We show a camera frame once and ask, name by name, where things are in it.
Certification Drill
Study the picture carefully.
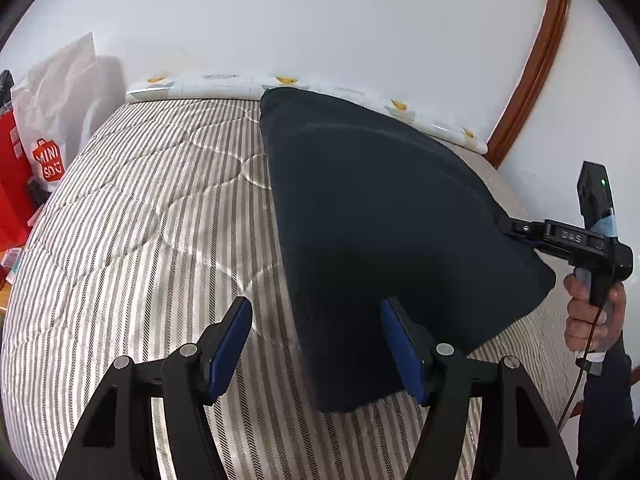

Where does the black sweatshirt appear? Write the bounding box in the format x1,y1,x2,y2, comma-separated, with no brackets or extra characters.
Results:
259,87,557,415

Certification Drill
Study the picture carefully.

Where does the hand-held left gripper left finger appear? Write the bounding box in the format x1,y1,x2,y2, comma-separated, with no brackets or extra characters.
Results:
56,296,253,480

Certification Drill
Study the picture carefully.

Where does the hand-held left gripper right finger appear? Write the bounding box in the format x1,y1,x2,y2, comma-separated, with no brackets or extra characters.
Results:
380,296,577,480

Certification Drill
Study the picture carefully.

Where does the white plastic shopping bag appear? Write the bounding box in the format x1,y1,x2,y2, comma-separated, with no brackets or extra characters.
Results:
10,31,126,193

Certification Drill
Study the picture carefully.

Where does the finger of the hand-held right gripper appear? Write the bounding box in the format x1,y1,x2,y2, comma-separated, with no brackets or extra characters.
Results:
500,217,548,250

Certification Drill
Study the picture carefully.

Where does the person's right hand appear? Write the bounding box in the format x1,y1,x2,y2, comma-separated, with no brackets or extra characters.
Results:
564,275,628,353

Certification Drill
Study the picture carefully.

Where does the black cable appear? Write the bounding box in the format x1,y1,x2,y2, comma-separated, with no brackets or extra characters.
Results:
556,305,601,431

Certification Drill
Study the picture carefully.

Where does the teal small box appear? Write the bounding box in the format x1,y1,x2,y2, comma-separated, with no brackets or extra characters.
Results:
0,247,22,281

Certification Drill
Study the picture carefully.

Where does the striped quilted mattress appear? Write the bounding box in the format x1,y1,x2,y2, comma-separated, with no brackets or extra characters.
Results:
0,97,586,480

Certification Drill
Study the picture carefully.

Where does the red paper bag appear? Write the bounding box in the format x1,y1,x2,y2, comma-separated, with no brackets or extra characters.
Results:
0,110,33,256

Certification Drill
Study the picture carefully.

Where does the wooden door frame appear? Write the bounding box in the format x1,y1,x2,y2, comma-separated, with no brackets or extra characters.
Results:
486,0,573,170

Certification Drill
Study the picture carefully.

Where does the person's right forearm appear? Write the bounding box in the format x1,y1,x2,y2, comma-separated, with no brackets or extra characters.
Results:
575,332,640,480

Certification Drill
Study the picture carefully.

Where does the white patterned pillow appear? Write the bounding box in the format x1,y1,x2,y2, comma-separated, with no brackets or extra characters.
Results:
125,71,488,156

